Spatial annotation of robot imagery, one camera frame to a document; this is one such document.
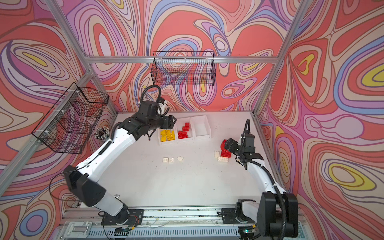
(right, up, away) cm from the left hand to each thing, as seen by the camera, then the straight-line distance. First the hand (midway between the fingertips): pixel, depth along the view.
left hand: (171, 118), depth 77 cm
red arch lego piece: (+31, -17, +22) cm, 42 cm away
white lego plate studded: (-3, -26, +16) cm, 30 cm away
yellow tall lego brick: (-9, -9, +27) cm, 30 cm away
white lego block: (+27, -23, +18) cm, 39 cm away
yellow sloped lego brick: (-9, -13, +24) cm, 29 cm away
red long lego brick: (+4, -12, +24) cm, 27 cm away
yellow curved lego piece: (-3, -12, +24) cm, 27 cm away
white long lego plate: (+29, -25, +15) cm, 41 cm away
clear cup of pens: (-42, -8, +10) cm, 44 cm away
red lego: (+7, -5, +29) cm, 30 cm away
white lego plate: (-6, -26, +16) cm, 31 cm away
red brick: (+33, -22, +18) cm, 44 cm away
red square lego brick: (+4, -9, +26) cm, 28 cm away
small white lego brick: (+3, -25, +16) cm, 30 cm away
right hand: (+34, -17, +11) cm, 40 cm away
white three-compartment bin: (+16, -7, +30) cm, 35 cm away
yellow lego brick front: (-5, -9, +27) cm, 29 cm away
